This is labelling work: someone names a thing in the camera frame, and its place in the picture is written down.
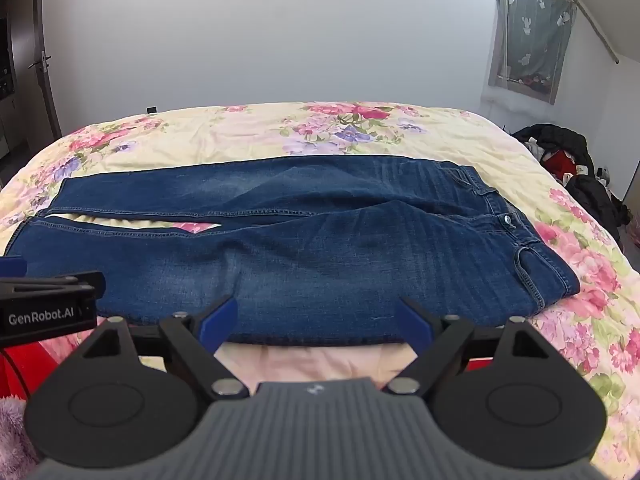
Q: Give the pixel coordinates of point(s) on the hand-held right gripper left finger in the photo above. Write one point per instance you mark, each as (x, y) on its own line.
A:
(219, 322)

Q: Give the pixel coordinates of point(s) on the curtain rod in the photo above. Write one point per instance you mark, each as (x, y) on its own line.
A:
(585, 12)

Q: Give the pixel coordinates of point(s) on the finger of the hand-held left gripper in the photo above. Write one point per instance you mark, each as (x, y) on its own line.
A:
(11, 266)

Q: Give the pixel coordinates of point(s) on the pile of dark clothes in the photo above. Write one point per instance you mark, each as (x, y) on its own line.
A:
(585, 185)

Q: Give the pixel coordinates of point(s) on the purple fluffy cloth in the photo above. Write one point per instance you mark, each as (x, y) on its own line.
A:
(12, 430)

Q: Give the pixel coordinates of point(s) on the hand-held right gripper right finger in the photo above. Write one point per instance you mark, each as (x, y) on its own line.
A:
(414, 322)

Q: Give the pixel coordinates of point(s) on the pink cloth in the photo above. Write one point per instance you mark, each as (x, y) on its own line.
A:
(310, 365)

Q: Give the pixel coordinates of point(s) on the dark wooden door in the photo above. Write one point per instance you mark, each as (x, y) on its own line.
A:
(25, 35)

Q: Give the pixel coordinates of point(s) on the floral blanket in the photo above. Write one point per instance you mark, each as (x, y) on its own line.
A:
(225, 132)

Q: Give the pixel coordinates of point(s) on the red cloth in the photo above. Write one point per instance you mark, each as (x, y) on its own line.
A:
(35, 365)

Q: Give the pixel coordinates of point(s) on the grey patterned curtain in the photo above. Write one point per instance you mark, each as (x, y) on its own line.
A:
(532, 30)

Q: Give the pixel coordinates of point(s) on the blue denim pants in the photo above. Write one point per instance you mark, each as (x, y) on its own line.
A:
(325, 240)

